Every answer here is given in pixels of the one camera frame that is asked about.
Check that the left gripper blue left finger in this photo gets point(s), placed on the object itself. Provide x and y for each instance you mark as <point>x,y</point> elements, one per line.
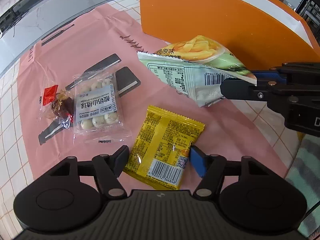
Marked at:
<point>107,169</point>

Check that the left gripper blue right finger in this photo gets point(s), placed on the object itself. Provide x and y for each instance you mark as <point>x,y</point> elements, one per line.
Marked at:
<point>210,169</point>

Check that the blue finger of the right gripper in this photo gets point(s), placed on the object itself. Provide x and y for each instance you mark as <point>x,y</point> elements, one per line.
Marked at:
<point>269,76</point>
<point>236,89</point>

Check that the fries snack bag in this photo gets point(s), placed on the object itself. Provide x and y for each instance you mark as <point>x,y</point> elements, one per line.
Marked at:
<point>196,68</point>

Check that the yogurt ball clear packet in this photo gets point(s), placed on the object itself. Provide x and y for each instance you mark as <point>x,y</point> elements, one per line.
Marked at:
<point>98,113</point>

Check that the yellow snack packet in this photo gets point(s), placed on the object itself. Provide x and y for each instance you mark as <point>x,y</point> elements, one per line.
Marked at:
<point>161,150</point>

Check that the red date candy packet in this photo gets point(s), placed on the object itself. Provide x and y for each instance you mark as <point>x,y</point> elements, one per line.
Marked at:
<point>57,105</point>

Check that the orange white storage box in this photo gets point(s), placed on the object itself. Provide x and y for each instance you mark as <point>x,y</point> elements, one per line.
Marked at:
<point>255,38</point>

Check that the pink bottle print mat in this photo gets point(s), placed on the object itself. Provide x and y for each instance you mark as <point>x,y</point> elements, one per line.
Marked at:
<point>125,92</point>

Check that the white marble tv cabinet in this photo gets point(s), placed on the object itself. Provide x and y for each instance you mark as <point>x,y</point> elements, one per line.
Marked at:
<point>37,23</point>

